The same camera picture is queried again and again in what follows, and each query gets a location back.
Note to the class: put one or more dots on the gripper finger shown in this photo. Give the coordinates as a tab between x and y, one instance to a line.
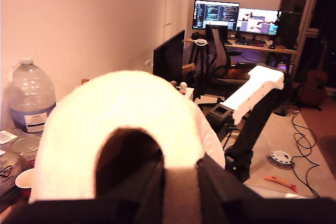
147	195
218	195

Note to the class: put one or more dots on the white paper towel roll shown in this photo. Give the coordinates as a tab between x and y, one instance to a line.
118	103

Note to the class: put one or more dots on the orange fish toy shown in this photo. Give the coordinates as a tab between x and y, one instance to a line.
279	182

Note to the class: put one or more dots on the round white dish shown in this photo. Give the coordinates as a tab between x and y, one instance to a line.
279	159

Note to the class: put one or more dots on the beige rug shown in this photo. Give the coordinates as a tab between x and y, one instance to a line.
278	140

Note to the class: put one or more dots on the dark red mug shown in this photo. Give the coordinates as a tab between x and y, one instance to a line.
25	182

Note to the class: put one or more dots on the black television screen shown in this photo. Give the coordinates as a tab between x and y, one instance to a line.
169	56

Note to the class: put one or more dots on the brown acoustic guitar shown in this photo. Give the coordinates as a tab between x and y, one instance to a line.
313	87

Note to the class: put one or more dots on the grey office chair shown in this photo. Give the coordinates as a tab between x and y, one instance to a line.
219	51

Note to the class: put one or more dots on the small white label card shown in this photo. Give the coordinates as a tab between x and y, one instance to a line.
8	136

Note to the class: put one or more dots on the wooden desk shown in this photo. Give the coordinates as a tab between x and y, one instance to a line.
262	48

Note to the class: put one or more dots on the black keyboard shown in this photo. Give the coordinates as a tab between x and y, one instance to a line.
249	43

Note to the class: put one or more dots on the large clear water bottle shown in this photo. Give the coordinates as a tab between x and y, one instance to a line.
31	90

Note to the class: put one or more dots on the monitor showing pictures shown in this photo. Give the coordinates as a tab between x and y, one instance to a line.
260	22

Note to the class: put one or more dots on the monitor showing code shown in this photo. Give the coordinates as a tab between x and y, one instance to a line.
215	14

